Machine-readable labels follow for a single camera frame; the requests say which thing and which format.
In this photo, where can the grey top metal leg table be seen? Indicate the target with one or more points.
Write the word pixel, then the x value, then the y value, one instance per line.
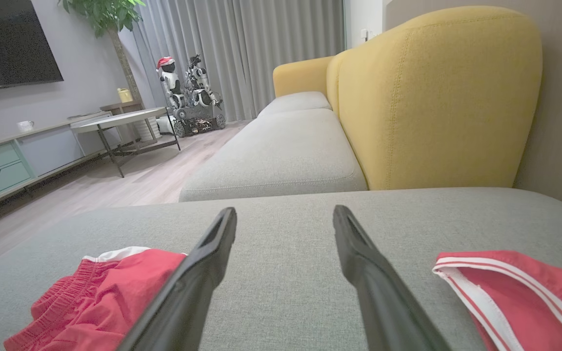
pixel 115 119

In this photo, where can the brown wooden side table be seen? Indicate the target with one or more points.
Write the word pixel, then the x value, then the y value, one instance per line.
pixel 120 106

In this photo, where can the black flat screen television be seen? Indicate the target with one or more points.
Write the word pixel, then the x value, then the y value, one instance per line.
pixel 8 39

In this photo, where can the white and black humanoid robot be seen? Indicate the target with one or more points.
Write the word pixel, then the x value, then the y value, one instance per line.
pixel 200 83

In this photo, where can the long low media cabinet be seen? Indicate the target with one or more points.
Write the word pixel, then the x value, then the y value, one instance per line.
pixel 49 148

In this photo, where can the small grey sofa seat cushion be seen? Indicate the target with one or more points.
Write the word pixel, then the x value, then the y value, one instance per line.
pixel 295 101

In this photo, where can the red jersey with white stripes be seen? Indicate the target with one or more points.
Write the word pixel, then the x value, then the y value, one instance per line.
pixel 544 297

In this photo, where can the yellow sofa armrest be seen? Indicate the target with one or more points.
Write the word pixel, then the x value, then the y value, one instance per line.
pixel 300 75

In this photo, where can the white wall switch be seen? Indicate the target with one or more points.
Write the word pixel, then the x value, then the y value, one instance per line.
pixel 365 35

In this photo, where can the large grey sofa chaise cushion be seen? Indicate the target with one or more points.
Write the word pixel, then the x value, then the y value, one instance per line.
pixel 286 273

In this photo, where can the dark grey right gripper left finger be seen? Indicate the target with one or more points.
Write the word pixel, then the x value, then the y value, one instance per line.
pixel 183 307

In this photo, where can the red shorts with white trim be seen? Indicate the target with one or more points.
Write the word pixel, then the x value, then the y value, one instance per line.
pixel 90 302

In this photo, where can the potted green tree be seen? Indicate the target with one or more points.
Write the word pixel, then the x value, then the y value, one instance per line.
pixel 105 14

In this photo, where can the grey pleated curtain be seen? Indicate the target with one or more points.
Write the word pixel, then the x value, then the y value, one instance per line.
pixel 261 53

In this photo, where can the white ribbed stool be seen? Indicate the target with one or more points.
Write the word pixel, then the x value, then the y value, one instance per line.
pixel 149 130

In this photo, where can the grey tracked robot base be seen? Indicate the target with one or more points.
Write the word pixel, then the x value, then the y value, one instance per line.
pixel 198 117

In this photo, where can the large yellow sofa backrest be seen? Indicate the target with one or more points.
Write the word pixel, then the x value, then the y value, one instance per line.
pixel 447 97

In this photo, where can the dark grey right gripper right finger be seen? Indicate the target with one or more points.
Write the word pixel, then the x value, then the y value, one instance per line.
pixel 388 312

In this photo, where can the white cup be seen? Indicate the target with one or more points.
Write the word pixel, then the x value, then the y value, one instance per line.
pixel 25 126

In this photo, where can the yellow watering can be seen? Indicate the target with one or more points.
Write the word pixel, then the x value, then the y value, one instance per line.
pixel 125 96

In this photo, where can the small white box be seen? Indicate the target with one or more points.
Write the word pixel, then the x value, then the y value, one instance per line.
pixel 165 125

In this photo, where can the wide grey sofa seat cushion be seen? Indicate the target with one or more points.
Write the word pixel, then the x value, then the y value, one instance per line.
pixel 276 156

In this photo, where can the white robot with santa hat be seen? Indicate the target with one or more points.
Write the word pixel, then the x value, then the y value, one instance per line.
pixel 170 80

